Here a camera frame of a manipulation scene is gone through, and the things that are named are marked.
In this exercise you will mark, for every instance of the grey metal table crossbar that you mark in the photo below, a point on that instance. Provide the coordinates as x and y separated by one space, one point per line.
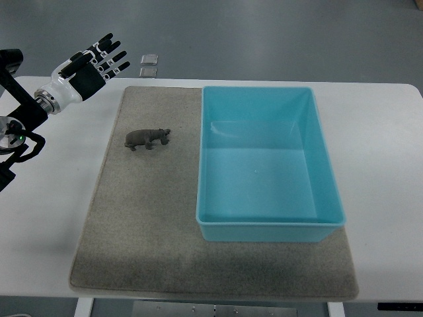
150 308

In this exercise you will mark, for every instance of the white table leg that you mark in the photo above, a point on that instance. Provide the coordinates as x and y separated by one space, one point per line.
84 307
336 309

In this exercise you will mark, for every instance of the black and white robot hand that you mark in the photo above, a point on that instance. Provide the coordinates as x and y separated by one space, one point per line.
82 75

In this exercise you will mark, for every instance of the left white table leg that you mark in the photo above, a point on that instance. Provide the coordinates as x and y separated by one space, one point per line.
84 307

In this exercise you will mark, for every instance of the brown toy hippo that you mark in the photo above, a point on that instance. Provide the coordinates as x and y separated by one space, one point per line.
146 138

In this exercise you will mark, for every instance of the black table control panel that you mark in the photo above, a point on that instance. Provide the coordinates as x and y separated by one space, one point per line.
400 306

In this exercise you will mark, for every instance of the upper silver floor plate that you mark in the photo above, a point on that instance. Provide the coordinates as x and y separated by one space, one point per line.
149 59

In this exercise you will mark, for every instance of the lower silver floor plate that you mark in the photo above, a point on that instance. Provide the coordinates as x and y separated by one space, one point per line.
148 72

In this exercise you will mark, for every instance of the silver floor plate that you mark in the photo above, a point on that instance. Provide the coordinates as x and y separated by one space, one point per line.
149 59
148 72

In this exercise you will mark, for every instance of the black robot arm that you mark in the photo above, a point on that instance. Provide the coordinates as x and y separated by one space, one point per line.
18 139

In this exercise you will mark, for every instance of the blue plastic box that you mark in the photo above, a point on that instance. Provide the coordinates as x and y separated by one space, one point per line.
265 174

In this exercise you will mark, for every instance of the right white table leg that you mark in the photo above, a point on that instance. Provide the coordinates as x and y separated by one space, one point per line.
336 309

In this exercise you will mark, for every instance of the grey felt mat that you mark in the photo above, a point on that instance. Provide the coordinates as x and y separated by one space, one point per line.
141 236

